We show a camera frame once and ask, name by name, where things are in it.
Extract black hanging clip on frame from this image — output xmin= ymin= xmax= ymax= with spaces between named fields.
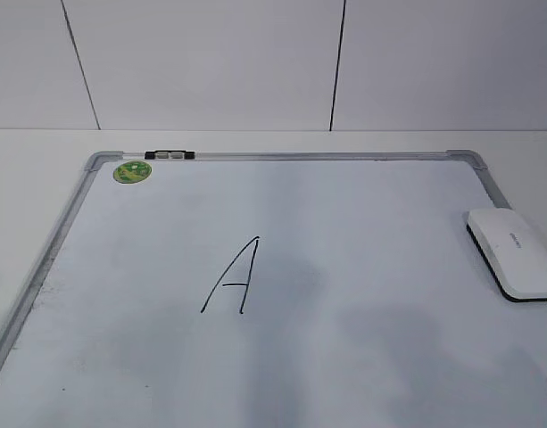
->
xmin=144 ymin=150 xmax=195 ymax=160

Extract white whiteboard eraser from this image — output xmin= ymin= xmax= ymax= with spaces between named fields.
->
xmin=467 ymin=208 xmax=547 ymax=301

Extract white board with aluminium frame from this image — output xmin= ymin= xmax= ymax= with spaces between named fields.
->
xmin=0 ymin=151 xmax=547 ymax=427

